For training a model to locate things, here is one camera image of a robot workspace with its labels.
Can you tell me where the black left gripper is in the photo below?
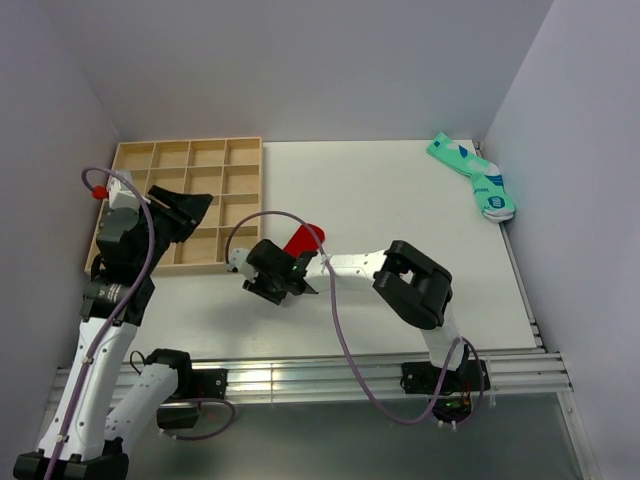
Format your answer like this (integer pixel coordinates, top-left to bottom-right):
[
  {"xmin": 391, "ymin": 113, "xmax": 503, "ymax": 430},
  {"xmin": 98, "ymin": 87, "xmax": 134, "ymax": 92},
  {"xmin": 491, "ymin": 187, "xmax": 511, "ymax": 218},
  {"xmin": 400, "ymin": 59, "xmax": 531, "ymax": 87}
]
[{"xmin": 136, "ymin": 185, "xmax": 213, "ymax": 273}]

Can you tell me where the red Santa sock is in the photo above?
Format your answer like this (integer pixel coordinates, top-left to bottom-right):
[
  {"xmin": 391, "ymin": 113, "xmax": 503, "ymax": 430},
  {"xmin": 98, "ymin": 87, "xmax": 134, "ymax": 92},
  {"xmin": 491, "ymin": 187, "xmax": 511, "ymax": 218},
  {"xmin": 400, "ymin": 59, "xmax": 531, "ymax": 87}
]
[{"xmin": 283, "ymin": 224, "xmax": 325, "ymax": 258}]

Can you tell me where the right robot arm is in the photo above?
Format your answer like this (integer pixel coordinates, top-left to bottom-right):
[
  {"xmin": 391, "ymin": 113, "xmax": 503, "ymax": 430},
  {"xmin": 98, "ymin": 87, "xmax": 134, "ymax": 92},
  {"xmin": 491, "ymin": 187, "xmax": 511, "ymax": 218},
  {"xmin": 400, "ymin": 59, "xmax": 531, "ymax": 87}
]
[{"xmin": 229, "ymin": 239, "xmax": 468, "ymax": 390}]

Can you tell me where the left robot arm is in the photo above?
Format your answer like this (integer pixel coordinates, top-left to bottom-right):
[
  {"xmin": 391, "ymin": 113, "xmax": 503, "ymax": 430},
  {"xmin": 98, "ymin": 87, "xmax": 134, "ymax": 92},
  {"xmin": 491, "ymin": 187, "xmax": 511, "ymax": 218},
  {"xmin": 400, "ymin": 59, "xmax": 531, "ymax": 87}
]
[{"xmin": 13, "ymin": 186, "xmax": 213, "ymax": 479}]

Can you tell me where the wooden compartment tray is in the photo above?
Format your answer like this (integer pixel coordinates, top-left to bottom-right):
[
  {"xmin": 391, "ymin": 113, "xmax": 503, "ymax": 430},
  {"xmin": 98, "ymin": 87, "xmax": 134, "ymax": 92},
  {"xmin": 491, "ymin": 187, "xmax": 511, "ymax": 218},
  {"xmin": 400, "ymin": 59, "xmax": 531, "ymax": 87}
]
[{"xmin": 83, "ymin": 136, "xmax": 265, "ymax": 278}]

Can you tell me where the mint green patterned sock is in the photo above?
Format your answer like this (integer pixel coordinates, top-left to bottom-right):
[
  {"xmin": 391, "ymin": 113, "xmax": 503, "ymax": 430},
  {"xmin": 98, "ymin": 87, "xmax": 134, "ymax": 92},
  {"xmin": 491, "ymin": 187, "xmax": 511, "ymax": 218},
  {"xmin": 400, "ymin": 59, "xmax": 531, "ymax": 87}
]
[{"xmin": 426, "ymin": 133, "xmax": 516, "ymax": 223}]

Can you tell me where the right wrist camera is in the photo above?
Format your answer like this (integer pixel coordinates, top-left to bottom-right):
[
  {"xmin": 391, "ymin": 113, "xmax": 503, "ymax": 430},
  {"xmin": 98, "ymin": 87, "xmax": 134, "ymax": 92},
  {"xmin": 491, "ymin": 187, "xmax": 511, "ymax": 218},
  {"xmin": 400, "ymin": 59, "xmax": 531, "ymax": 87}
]
[{"xmin": 226, "ymin": 248, "xmax": 258, "ymax": 281}]

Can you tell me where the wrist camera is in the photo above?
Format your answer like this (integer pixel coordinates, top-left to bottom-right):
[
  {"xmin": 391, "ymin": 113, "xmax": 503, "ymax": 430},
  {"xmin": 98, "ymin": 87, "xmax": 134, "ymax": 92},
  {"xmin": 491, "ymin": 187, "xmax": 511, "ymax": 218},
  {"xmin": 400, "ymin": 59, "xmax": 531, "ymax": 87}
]
[
  {"xmin": 91, "ymin": 170, "xmax": 139, "ymax": 210},
  {"xmin": 226, "ymin": 248, "xmax": 258, "ymax": 281}
]

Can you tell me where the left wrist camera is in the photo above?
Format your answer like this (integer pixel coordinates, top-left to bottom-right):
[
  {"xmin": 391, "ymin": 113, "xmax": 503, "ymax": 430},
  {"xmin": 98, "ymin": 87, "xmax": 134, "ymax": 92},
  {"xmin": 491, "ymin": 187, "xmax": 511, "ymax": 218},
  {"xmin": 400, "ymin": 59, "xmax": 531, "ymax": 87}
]
[{"xmin": 91, "ymin": 170, "xmax": 139, "ymax": 210}]

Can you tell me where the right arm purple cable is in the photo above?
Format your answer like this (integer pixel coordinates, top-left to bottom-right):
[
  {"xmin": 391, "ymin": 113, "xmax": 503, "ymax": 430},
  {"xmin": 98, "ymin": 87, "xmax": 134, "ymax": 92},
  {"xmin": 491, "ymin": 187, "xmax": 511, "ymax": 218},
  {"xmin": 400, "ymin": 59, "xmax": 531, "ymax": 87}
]
[{"xmin": 224, "ymin": 210, "xmax": 486, "ymax": 427}]

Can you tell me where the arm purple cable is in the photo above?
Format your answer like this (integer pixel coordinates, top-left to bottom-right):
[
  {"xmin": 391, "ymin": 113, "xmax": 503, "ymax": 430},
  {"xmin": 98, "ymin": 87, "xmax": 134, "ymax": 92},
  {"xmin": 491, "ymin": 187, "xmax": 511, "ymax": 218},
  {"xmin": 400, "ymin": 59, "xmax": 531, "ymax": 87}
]
[
  {"xmin": 42, "ymin": 167, "xmax": 237, "ymax": 480},
  {"xmin": 224, "ymin": 210, "xmax": 486, "ymax": 427}
]

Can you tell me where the aluminium frame rail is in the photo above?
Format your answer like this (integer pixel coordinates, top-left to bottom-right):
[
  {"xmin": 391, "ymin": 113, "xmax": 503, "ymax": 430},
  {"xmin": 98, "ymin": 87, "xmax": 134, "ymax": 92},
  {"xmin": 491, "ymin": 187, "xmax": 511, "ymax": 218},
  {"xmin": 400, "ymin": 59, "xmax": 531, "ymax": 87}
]
[{"xmin": 47, "ymin": 349, "xmax": 574, "ymax": 411}]

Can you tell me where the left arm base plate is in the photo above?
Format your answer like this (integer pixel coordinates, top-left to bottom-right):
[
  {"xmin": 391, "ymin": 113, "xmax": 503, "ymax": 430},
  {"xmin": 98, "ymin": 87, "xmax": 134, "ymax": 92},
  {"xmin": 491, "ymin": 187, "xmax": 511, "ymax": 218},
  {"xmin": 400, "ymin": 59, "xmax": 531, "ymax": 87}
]
[{"xmin": 189, "ymin": 368, "xmax": 228, "ymax": 399}]

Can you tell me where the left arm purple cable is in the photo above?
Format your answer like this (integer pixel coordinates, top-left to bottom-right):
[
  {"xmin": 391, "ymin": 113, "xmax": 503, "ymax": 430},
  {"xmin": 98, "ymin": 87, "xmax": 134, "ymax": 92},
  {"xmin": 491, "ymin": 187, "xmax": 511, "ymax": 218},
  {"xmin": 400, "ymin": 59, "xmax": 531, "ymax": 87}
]
[{"xmin": 42, "ymin": 167, "xmax": 237, "ymax": 480}]

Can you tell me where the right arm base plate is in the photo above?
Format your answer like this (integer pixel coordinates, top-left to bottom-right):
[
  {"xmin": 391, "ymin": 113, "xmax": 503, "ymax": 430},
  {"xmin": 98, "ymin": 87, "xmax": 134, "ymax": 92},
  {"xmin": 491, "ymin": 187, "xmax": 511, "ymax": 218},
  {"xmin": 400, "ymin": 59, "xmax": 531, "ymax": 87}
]
[{"xmin": 399, "ymin": 357, "xmax": 490, "ymax": 396}]

